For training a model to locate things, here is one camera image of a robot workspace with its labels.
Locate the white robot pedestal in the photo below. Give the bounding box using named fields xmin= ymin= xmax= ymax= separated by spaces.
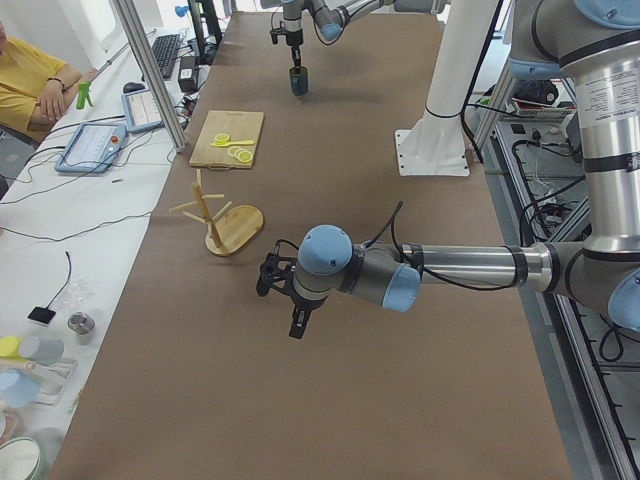
xmin=395 ymin=0 xmax=502 ymax=177

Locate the blue teach pendant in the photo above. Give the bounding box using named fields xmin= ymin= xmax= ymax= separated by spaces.
xmin=121 ymin=89 xmax=163 ymax=133
xmin=54 ymin=122 xmax=127 ymax=174

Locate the green clamp tool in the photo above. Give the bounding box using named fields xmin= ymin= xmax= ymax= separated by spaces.
xmin=76 ymin=81 xmax=93 ymax=110

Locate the yellow cup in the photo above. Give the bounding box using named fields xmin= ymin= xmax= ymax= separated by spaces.
xmin=0 ymin=336 xmax=22 ymax=359

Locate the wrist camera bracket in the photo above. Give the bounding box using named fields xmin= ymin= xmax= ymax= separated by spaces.
xmin=256 ymin=239 xmax=298 ymax=297
xmin=270 ymin=8 xmax=286 ymax=45

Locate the black keyboard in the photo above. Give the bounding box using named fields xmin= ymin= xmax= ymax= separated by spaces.
xmin=151 ymin=34 xmax=181 ymax=79

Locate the person in yellow shirt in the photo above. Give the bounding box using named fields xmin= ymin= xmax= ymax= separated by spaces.
xmin=1 ymin=30 xmax=97 ymax=143

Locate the small black square device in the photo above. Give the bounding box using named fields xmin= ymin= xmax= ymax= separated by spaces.
xmin=27 ymin=306 xmax=56 ymax=325

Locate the wooden cup rack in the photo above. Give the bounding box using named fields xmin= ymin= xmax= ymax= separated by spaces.
xmin=169 ymin=169 xmax=265 ymax=257

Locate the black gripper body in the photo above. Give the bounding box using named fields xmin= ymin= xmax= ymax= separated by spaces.
xmin=291 ymin=279 xmax=330 ymax=310
xmin=283 ymin=18 xmax=303 ymax=47

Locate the blue teach pendant near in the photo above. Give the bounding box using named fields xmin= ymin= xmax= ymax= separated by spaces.
xmin=54 ymin=122 xmax=127 ymax=174

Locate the light blue cup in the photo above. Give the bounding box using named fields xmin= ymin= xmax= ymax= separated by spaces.
xmin=0 ymin=369 xmax=40 ymax=408

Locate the small steel cup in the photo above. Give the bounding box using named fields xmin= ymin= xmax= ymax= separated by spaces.
xmin=67 ymin=312 xmax=95 ymax=345

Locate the aluminium frame post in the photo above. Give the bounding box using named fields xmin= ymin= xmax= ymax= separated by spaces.
xmin=113 ymin=0 xmax=186 ymax=153

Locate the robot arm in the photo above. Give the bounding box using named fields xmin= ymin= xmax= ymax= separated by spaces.
xmin=270 ymin=0 xmax=392 ymax=73
xmin=286 ymin=1 xmax=639 ymax=338

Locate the black power adapter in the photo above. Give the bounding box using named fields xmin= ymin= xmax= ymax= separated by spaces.
xmin=178 ymin=56 xmax=199 ymax=93

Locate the green rimmed bowl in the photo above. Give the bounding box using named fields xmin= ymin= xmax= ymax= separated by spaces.
xmin=1 ymin=437 xmax=44 ymax=480

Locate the blue teach pendant far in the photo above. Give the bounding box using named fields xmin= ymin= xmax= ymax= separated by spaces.
xmin=121 ymin=89 xmax=163 ymax=133

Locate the bamboo cutting board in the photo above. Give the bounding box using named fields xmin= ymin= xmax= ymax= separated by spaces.
xmin=189 ymin=110 xmax=265 ymax=169

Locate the computer mouse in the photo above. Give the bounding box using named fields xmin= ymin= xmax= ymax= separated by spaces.
xmin=122 ymin=82 xmax=146 ymax=94

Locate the grey lying cup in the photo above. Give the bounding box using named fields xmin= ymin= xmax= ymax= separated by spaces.
xmin=18 ymin=336 xmax=64 ymax=366

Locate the lemon slice near handle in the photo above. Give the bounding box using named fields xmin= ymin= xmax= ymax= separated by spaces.
xmin=234 ymin=149 xmax=253 ymax=164

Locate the blue mug yellow inside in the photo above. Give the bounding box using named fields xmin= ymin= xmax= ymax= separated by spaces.
xmin=289 ymin=66 xmax=309 ymax=96

